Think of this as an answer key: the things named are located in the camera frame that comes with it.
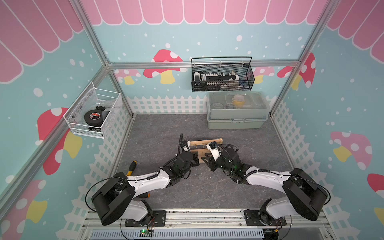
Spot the wooden jewelry display stand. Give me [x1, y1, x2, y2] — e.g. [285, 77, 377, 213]
[187, 138, 223, 163]

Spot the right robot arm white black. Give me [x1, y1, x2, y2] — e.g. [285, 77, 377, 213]
[202, 142, 331, 226]

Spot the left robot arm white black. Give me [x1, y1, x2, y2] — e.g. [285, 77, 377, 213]
[86, 134, 200, 226]

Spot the yellow black screwdriver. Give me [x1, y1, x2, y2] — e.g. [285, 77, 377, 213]
[126, 161, 137, 176]

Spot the green plastic storage box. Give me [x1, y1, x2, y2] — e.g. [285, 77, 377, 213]
[207, 92, 270, 130]

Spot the yellow item in box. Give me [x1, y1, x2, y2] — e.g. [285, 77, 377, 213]
[232, 95, 246, 107]

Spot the green circuit board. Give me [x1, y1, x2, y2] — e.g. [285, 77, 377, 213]
[139, 229, 154, 238]

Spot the white black device in basket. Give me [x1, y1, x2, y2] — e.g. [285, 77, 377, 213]
[192, 72, 240, 88]

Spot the black tape roll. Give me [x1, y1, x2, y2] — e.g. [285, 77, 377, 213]
[84, 110, 104, 128]

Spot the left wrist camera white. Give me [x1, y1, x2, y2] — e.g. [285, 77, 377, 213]
[182, 140, 191, 152]

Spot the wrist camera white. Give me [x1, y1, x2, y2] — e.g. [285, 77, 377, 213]
[207, 141, 221, 161]
[182, 140, 191, 152]

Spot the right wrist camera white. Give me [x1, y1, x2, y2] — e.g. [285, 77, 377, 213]
[207, 141, 221, 161]

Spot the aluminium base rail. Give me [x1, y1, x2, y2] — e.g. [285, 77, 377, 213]
[78, 209, 337, 240]

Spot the black wire mesh basket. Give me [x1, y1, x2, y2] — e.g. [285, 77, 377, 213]
[191, 57, 255, 92]

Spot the white wire basket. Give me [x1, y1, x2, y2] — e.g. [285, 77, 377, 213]
[63, 83, 123, 139]

